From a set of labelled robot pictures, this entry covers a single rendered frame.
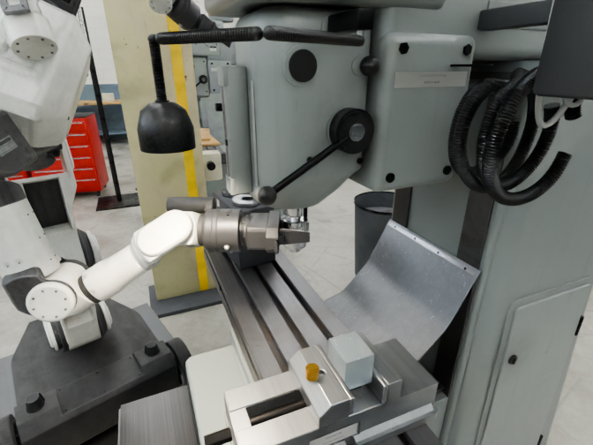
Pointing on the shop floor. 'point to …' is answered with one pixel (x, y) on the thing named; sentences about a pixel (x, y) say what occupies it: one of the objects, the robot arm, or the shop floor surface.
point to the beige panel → (135, 25)
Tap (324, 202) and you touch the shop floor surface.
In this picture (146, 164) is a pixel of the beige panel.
